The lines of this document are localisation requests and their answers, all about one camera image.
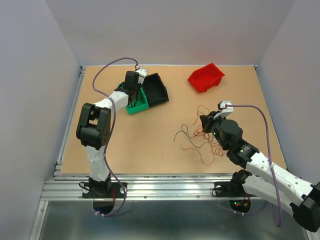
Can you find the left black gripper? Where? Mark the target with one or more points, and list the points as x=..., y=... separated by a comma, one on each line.
x=138, y=86

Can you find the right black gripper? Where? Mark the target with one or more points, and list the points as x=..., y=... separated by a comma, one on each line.
x=208, y=120

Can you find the red plastic bin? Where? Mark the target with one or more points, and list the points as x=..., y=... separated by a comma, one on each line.
x=206, y=77

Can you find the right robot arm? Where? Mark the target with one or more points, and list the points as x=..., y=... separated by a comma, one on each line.
x=261, y=177

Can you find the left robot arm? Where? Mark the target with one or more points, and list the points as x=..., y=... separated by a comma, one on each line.
x=95, y=127

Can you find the green plastic bin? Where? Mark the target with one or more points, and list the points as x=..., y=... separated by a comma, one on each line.
x=133, y=106

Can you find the black plastic bin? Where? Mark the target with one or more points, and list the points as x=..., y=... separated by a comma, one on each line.
x=155, y=90

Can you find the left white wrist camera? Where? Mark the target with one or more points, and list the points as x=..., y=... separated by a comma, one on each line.
x=142, y=73

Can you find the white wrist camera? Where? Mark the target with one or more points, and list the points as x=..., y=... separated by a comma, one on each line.
x=225, y=108
x=142, y=73

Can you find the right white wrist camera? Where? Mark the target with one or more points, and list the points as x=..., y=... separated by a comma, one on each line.
x=225, y=108

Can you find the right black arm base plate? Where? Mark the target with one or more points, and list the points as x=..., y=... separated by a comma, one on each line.
x=227, y=189

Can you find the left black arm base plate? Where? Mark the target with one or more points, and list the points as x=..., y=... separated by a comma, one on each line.
x=101, y=190

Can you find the aluminium rail frame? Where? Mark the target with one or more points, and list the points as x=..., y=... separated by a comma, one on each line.
x=163, y=161

